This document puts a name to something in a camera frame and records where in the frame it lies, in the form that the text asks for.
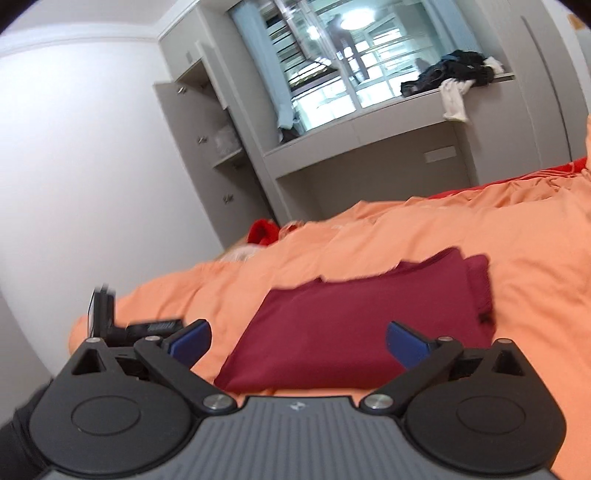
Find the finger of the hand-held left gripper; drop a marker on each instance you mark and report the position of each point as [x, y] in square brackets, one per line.
[154, 326]

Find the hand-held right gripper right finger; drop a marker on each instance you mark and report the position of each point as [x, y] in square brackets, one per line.
[406, 344]

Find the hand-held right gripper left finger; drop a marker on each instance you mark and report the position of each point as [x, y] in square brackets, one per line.
[190, 344]

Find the dark red long-sleeve shirt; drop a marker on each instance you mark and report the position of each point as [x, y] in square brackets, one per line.
[351, 323]

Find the pile of dark clothes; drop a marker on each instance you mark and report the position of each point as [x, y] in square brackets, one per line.
[455, 69]

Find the pale floral pillow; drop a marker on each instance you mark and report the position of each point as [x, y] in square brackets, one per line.
[244, 251]

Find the red plush item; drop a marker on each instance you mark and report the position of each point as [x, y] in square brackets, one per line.
[264, 232]

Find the orange duvet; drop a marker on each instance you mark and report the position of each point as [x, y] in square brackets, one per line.
[531, 258]

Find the clear plastic bag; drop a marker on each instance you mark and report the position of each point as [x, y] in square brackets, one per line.
[226, 141]

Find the grey built-in wardrobe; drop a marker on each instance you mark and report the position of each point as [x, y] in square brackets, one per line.
[378, 138]

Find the cream white garment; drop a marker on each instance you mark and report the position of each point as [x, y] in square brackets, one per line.
[455, 99]

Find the light blue curtain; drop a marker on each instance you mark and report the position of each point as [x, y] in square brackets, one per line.
[281, 78]

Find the window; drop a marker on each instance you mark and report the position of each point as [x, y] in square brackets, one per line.
[346, 60]

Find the small white cloth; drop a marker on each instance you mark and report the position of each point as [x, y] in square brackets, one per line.
[494, 62]

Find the white wall socket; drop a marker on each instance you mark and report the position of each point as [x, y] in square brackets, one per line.
[441, 154]

